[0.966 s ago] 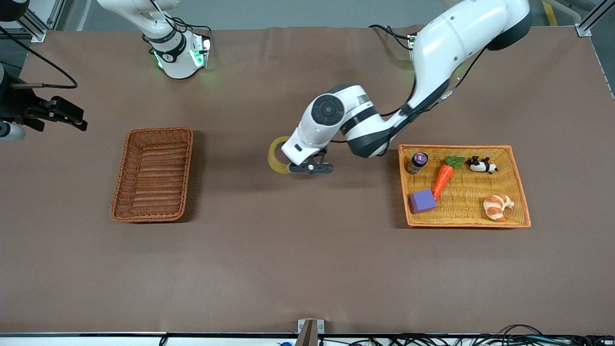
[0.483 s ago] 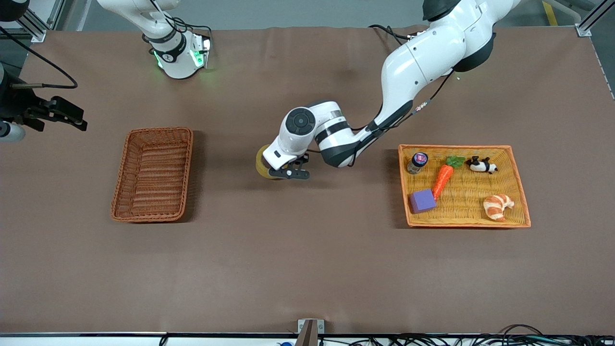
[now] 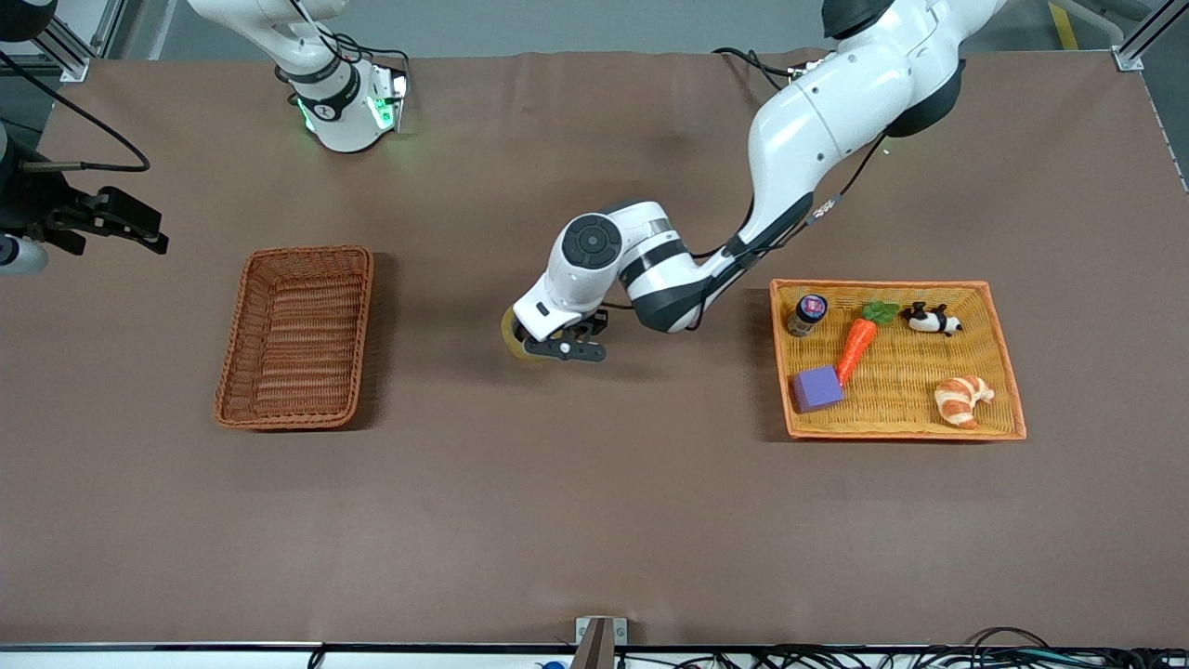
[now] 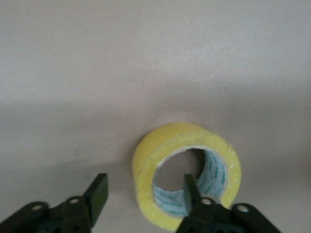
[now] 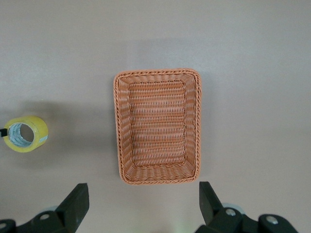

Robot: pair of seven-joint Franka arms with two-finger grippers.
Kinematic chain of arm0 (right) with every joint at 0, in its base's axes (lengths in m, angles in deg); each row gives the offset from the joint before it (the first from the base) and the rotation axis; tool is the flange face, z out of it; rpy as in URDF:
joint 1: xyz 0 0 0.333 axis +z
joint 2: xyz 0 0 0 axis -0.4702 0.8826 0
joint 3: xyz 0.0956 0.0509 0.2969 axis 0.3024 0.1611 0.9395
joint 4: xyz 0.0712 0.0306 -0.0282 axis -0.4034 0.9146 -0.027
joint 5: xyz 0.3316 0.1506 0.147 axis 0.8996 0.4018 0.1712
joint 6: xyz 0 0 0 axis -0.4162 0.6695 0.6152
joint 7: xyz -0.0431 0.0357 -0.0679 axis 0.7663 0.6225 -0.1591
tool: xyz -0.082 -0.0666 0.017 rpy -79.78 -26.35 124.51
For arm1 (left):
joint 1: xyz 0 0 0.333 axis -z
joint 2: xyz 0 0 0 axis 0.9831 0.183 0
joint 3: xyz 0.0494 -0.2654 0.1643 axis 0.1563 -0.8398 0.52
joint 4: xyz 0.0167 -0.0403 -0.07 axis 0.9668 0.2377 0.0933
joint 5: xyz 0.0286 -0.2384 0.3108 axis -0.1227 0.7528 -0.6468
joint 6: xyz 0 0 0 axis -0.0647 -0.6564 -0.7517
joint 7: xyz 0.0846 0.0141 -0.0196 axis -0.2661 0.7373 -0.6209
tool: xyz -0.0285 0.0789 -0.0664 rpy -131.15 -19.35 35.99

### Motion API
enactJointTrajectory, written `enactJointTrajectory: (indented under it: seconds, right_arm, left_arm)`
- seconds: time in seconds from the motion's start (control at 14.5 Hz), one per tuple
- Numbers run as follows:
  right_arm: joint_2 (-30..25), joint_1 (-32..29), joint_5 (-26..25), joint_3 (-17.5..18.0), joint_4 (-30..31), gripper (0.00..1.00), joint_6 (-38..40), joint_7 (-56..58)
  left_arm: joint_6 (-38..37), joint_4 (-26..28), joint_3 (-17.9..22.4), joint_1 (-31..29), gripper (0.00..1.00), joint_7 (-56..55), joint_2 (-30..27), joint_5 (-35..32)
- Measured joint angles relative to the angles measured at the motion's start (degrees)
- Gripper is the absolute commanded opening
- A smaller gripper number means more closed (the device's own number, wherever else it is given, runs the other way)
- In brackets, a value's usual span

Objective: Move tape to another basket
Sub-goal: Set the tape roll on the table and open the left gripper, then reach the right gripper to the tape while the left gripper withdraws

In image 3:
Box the brown wicker basket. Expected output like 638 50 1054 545
214 245 375 431

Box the black base cable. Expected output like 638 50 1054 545
712 46 823 92
290 0 412 83

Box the orange wicker basket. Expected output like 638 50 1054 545
769 279 1028 441

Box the black right base cable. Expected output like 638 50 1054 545
290 0 412 83

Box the orange toy carrot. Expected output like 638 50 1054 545
835 300 901 388

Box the small dark-lidded jar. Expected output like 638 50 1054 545
787 294 830 337

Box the black cable bundle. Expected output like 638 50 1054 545
307 626 1189 669

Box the toy croissant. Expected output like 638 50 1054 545
934 374 996 430

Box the black left base cable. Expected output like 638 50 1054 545
712 46 823 92

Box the black white panda toy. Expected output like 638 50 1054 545
900 301 963 336

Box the clear yellowish tape roll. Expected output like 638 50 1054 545
501 304 560 366

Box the brown table mat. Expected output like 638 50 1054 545
0 48 1189 649

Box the metal table edge bracket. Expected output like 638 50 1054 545
569 616 629 669

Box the purple cube block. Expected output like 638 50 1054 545
790 365 846 414

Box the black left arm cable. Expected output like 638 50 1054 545
692 130 890 261

